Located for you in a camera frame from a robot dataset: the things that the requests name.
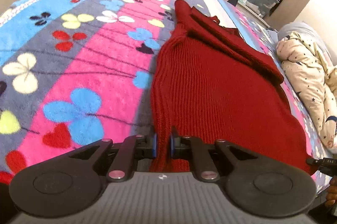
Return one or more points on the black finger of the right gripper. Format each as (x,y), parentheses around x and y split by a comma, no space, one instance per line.
(326,166)

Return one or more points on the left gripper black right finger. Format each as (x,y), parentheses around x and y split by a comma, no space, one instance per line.
(207,162)

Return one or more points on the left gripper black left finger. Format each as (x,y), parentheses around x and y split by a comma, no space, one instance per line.
(117,162)

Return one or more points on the red knit sweater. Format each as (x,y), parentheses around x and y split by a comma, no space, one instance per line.
(210,84)

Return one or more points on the right hand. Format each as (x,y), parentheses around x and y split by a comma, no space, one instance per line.
(331,196)

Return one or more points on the cream star-print duvet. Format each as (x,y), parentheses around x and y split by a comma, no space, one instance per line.
(313,78)

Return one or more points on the colourful floral fleece blanket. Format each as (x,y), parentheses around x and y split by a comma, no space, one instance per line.
(76,71)

